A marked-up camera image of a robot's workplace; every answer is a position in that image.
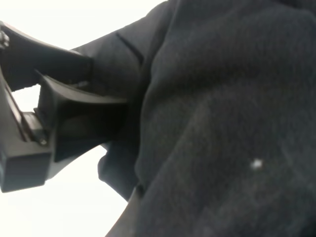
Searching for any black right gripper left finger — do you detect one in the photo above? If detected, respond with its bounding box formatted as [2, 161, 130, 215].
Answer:
[0, 22, 92, 91]

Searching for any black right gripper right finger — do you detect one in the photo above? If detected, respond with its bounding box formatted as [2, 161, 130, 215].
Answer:
[37, 75, 127, 162]

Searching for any black printed t-shirt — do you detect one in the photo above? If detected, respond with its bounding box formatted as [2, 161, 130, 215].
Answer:
[76, 0, 316, 237]

